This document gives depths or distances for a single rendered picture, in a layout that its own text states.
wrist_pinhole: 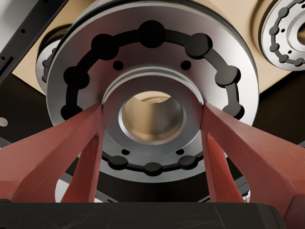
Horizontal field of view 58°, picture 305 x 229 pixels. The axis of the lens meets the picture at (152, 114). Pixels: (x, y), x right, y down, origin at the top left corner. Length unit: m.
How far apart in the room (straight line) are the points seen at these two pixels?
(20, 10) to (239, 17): 0.33
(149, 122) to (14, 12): 0.39
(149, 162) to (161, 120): 0.03
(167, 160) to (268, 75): 0.27
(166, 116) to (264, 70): 0.26
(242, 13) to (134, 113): 0.23
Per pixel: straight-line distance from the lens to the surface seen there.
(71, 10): 0.34
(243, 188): 0.38
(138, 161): 0.15
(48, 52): 0.33
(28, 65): 0.39
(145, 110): 0.16
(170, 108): 0.15
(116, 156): 0.16
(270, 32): 0.34
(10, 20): 0.52
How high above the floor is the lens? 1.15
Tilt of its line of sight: 53 degrees down
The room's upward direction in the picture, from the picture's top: 178 degrees clockwise
